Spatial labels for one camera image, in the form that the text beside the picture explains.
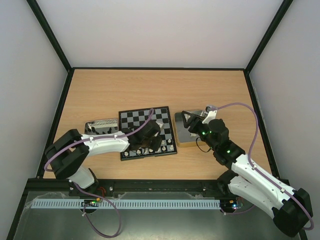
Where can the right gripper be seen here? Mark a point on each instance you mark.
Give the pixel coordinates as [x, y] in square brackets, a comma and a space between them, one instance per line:
[195, 124]

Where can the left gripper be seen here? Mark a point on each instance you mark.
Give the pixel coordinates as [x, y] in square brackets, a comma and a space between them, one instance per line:
[155, 147]

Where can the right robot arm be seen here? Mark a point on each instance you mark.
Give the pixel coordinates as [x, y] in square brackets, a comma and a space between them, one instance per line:
[289, 208]

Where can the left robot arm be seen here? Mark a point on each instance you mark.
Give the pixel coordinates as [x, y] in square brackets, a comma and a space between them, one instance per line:
[66, 156]

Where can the gold tin with white pieces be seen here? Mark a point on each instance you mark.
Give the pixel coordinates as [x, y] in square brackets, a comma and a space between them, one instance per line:
[183, 137]

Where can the tin tray with black pieces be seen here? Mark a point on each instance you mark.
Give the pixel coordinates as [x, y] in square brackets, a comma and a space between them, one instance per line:
[101, 127]

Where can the black silver chessboard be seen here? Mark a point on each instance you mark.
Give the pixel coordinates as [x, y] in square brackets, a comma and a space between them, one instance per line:
[131, 120]

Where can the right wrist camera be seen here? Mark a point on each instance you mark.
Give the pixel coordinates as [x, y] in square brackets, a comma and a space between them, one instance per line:
[210, 110]

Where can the light blue cable duct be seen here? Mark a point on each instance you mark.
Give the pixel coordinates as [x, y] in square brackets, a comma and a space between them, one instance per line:
[128, 204]

